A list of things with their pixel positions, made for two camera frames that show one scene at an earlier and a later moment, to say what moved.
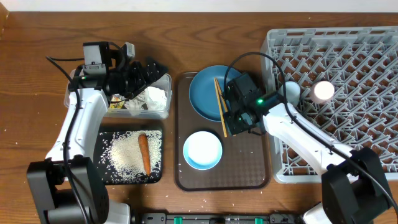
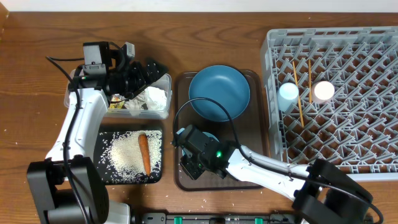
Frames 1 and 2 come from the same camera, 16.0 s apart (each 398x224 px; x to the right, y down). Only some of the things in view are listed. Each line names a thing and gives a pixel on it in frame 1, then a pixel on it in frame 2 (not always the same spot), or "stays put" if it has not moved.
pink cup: x=322 y=92 stays put
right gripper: x=232 y=128 to x=186 y=163
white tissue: x=154 y=98 stays put
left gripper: x=143 y=81 stays put
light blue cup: x=293 y=92 stays put
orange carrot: x=143 y=144 stays put
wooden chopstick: x=221 y=108 to x=297 y=94
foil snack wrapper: x=117 y=101 stays put
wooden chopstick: x=221 y=94 to x=310 y=79
